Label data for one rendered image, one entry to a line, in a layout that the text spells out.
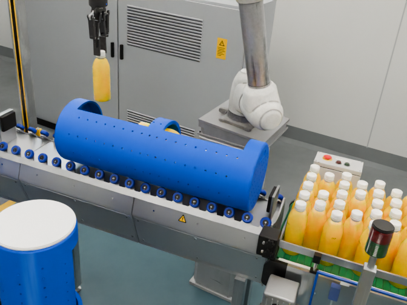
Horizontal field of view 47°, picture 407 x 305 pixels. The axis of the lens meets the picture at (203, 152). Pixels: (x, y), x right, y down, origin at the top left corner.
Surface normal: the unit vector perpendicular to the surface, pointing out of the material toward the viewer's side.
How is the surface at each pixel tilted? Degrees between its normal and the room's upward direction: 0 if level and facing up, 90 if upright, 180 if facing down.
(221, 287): 90
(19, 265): 90
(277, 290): 0
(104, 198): 71
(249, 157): 33
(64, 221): 0
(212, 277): 90
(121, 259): 0
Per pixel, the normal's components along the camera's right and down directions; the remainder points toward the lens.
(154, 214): -0.32, 0.10
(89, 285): 0.07, -0.88
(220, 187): -0.37, 0.42
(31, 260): 0.24, 0.47
